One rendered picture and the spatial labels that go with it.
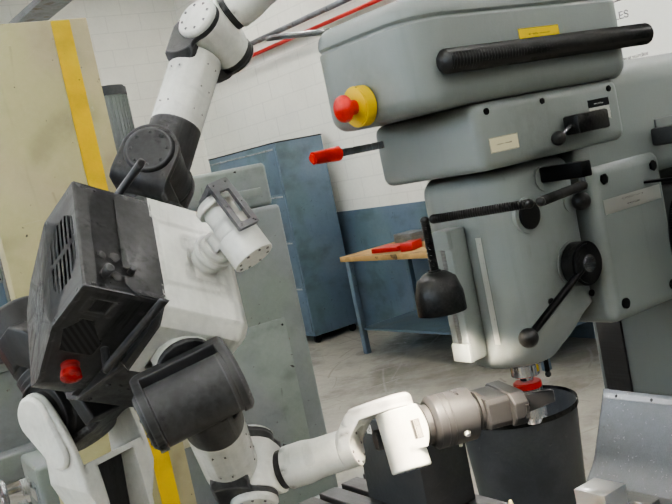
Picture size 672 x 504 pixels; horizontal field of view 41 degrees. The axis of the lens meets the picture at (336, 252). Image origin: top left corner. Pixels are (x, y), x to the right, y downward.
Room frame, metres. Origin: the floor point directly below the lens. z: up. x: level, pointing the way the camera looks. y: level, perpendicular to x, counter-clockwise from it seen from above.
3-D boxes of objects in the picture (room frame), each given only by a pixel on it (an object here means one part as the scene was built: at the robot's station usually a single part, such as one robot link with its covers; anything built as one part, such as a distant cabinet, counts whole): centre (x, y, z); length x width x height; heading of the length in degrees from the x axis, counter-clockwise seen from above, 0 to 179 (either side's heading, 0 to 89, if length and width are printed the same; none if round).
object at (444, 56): (1.36, -0.38, 1.79); 0.45 x 0.04 x 0.04; 124
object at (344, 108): (1.32, -0.06, 1.76); 0.04 x 0.03 x 0.04; 34
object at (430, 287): (1.28, -0.13, 1.48); 0.07 x 0.07 x 0.06
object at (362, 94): (1.33, -0.08, 1.76); 0.06 x 0.02 x 0.06; 34
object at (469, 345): (1.40, -0.18, 1.45); 0.04 x 0.04 x 0.21; 34
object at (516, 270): (1.46, -0.27, 1.47); 0.21 x 0.19 x 0.32; 34
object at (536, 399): (1.43, -0.27, 1.24); 0.06 x 0.02 x 0.03; 104
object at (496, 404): (1.44, -0.18, 1.24); 0.13 x 0.12 x 0.10; 14
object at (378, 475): (1.83, -0.07, 1.06); 0.22 x 0.12 x 0.20; 31
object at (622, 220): (1.57, -0.43, 1.47); 0.24 x 0.19 x 0.26; 34
